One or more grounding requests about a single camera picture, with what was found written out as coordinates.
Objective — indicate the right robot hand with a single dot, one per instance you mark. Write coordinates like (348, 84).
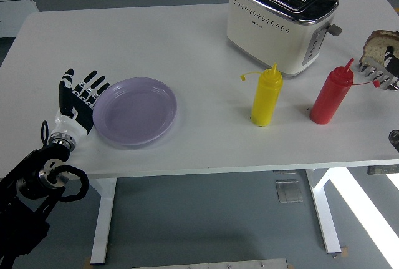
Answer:
(389, 55)

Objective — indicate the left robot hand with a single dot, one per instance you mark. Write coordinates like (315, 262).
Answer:
(79, 113)

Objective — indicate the brown-crusted bread slice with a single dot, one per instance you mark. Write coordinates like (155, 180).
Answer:
(375, 47)

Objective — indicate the purple round plate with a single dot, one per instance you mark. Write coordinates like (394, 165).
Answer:
(134, 113)

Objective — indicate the cream white two-slot toaster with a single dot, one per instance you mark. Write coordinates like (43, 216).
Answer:
(265, 41)

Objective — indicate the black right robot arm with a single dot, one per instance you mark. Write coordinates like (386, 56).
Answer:
(394, 139)

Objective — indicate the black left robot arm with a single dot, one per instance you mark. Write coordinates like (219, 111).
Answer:
(25, 194)

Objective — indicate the silver metal toast rack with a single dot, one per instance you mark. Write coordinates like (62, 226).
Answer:
(375, 70)

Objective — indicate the red squeeze bottle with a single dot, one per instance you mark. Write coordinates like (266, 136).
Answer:
(330, 97)

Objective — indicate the white table leg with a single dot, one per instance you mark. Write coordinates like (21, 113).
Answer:
(103, 219)
(325, 219)

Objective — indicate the grey table control panel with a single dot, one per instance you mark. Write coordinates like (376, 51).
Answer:
(383, 169)

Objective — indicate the white slatted cart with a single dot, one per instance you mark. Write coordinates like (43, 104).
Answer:
(12, 10)

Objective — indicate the yellow squeeze bottle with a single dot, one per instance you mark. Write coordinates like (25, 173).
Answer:
(265, 100)

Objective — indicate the grey metal floor hatch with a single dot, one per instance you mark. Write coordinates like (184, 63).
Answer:
(289, 191)

